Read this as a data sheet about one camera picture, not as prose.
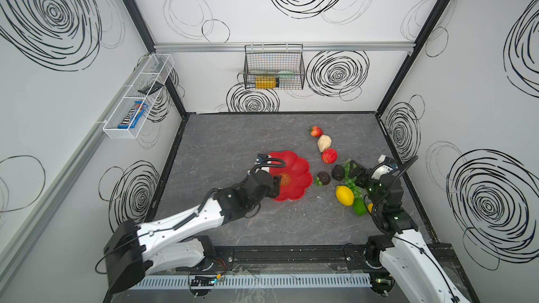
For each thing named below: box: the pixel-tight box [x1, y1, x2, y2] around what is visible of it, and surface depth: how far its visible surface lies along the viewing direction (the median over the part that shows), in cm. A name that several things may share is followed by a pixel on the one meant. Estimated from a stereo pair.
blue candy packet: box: [117, 101, 149, 130], surface depth 72 cm
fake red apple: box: [321, 147, 339, 165], surface depth 98 cm
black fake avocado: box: [331, 164, 345, 181], surface depth 93 cm
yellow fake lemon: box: [335, 185, 355, 207], surface depth 87 cm
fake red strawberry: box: [309, 125, 324, 138], surface depth 110 cm
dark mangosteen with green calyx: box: [315, 171, 331, 187], surface depth 91 cm
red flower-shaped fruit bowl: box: [269, 150, 314, 202], surface depth 96 cm
